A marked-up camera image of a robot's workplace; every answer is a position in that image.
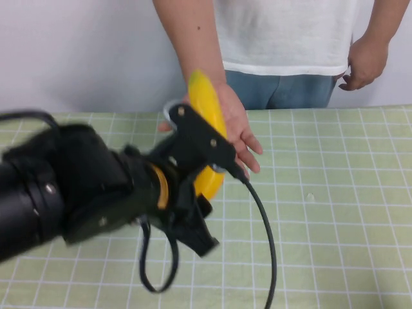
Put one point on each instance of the person's right hand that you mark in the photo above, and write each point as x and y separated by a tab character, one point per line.
238	122

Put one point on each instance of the green grid tablecloth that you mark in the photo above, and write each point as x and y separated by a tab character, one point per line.
338	193

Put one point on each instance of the person's left forearm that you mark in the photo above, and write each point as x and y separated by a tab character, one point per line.
383	16

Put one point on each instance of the white t-shirt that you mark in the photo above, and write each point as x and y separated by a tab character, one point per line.
283	32

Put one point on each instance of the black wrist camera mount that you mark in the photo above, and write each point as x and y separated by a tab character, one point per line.
199	135

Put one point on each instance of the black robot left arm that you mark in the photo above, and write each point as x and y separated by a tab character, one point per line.
19	199

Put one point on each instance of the blue jeans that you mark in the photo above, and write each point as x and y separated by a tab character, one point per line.
289	93

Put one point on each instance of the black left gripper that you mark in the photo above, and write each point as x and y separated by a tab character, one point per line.
145	193

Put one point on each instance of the person's right forearm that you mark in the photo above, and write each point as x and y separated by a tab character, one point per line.
193	38

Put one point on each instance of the yellow banana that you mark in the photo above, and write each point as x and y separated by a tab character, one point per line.
206	96

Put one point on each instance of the person's left hand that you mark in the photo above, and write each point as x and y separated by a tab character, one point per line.
363	64

